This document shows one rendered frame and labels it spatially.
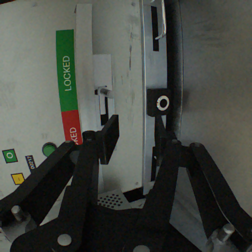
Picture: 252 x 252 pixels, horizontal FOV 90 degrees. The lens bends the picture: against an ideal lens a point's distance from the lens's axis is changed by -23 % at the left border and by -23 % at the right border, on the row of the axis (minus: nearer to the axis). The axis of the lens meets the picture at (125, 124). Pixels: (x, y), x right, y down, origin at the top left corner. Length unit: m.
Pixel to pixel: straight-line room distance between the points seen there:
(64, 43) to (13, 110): 0.16
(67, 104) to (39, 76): 0.08
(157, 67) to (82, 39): 0.17
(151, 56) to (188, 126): 0.17
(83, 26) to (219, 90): 0.26
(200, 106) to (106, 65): 0.20
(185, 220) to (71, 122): 0.36
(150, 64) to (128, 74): 0.05
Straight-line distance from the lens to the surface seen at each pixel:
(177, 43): 0.39
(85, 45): 0.28
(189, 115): 0.36
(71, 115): 0.33
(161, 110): 0.35
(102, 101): 0.34
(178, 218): 0.45
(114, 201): 0.36
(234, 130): 0.30
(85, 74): 0.28
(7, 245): 0.55
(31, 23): 0.34
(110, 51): 0.34
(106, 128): 0.16
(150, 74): 0.36
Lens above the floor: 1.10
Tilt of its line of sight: 21 degrees down
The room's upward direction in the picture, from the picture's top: 100 degrees counter-clockwise
